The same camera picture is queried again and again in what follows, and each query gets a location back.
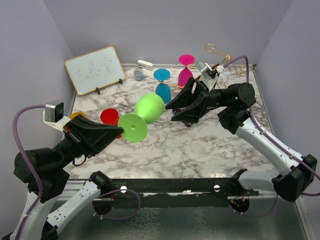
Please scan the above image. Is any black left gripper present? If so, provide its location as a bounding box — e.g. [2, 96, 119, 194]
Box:
[54, 112, 126, 170]

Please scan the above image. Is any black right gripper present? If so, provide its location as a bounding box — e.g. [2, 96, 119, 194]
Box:
[165, 77, 230, 123]

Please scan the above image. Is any red wine glass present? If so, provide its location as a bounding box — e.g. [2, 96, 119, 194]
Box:
[100, 108, 120, 127]

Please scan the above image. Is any yellow wine glass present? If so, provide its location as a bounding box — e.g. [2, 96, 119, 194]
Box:
[69, 111, 87, 120]

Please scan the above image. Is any green wine glass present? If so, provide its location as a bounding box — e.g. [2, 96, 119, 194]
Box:
[117, 93, 165, 142]

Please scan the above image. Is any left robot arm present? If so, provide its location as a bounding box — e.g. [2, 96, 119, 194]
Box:
[3, 115, 124, 240]

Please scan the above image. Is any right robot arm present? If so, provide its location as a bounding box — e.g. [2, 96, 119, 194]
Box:
[165, 77, 318, 202]

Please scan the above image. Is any blue wine glass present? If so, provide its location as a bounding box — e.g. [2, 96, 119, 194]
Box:
[153, 68, 172, 104]

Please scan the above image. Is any pink wine glass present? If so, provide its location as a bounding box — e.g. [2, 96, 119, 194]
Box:
[177, 54, 195, 87]

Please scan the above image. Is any white eraser block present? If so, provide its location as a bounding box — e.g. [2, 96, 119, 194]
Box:
[137, 59, 154, 71]

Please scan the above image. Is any small clear plastic jar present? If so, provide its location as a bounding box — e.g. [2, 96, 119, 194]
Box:
[133, 68, 145, 82]

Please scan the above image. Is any small whiteboard with stand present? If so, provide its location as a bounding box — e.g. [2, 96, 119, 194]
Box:
[64, 46, 126, 96]

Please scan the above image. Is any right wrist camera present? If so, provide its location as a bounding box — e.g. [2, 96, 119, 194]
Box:
[196, 61, 225, 91]

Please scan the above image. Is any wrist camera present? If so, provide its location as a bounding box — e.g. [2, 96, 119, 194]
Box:
[196, 61, 225, 91]
[42, 100, 71, 132]

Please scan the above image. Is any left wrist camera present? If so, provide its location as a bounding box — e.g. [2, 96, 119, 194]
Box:
[42, 100, 71, 132]

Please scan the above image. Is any gold wire glass rack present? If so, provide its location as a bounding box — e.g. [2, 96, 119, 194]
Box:
[162, 43, 249, 90]

